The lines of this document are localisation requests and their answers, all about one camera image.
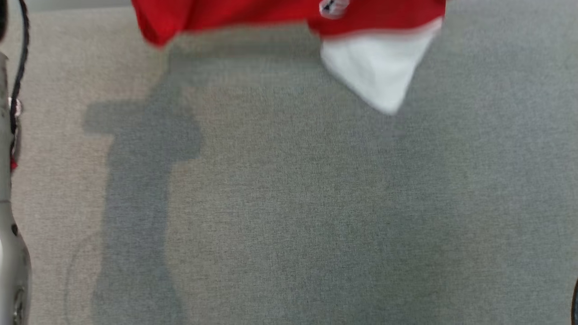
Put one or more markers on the red white jersey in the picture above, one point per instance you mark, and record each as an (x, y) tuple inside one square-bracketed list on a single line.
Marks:
[(248, 13)]

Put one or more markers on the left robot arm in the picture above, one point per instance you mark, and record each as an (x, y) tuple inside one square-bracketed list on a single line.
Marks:
[(11, 271)]

